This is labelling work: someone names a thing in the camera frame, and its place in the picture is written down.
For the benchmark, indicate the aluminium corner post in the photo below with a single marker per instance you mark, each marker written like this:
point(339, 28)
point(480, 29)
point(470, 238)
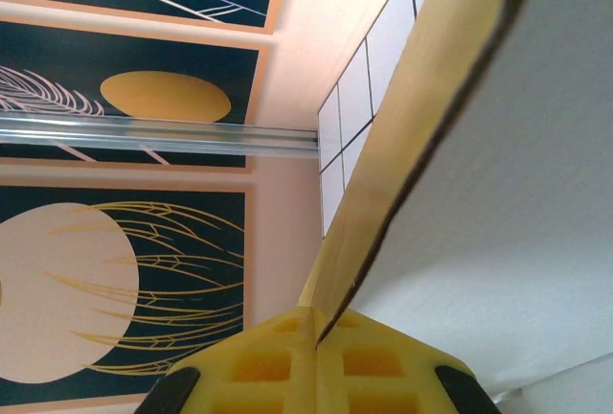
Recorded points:
point(167, 138)

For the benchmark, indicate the yellow and white paper box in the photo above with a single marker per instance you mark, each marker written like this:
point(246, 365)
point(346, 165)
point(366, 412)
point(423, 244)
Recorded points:
point(479, 193)

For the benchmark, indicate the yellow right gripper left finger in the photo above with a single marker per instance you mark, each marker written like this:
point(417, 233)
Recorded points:
point(268, 375)

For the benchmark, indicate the white gridded table mat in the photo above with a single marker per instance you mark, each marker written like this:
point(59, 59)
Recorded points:
point(354, 98)

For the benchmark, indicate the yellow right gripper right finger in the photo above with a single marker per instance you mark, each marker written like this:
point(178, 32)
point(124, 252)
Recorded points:
point(383, 375)

